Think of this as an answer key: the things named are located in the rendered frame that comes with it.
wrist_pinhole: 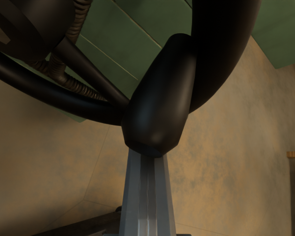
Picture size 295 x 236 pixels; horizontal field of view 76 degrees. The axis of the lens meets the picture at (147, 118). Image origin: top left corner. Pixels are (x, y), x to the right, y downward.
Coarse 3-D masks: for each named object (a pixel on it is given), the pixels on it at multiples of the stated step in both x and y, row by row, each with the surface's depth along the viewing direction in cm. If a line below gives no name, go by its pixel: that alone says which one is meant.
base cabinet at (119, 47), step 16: (96, 0) 31; (112, 0) 30; (96, 16) 34; (112, 16) 32; (128, 16) 31; (80, 32) 38; (96, 32) 37; (112, 32) 35; (128, 32) 34; (144, 32) 33; (80, 48) 42; (96, 48) 41; (112, 48) 39; (128, 48) 38; (144, 48) 36; (160, 48) 35; (96, 64) 46; (112, 64) 43; (128, 64) 42; (144, 64) 40; (48, 80) 63; (80, 80) 55; (112, 80) 49; (128, 80) 47; (128, 96) 54; (64, 112) 88
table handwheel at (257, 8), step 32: (0, 0) 10; (32, 0) 11; (64, 0) 12; (192, 0) 8; (224, 0) 7; (256, 0) 7; (0, 32) 12; (32, 32) 11; (64, 32) 14; (192, 32) 9; (224, 32) 8; (0, 64) 21; (224, 64) 9; (32, 96) 24; (64, 96) 23; (192, 96) 12
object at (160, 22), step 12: (120, 0) 29; (132, 0) 29; (144, 0) 28; (156, 0) 27; (168, 0) 27; (180, 0) 26; (132, 12) 30; (144, 12) 30; (156, 12) 29; (168, 12) 28; (180, 12) 28; (144, 24) 32; (156, 24) 31; (168, 24) 30; (180, 24) 29; (156, 36) 33; (168, 36) 32
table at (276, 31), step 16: (272, 0) 22; (288, 0) 22; (272, 16) 24; (288, 16) 23; (256, 32) 26; (272, 32) 26; (288, 32) 25; (272, 48) 27; (288, 48) 27; (272, 64) 30; (288, 64) 29
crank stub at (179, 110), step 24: (168, 48) 8; (192, 48) 9; (168, 72) 7; (192, 72) 8; (144, 96) 7; (168, 96) 7; (144, 120) 6; (168, 120) 7; (144, 144) 7; (168, 144) 7
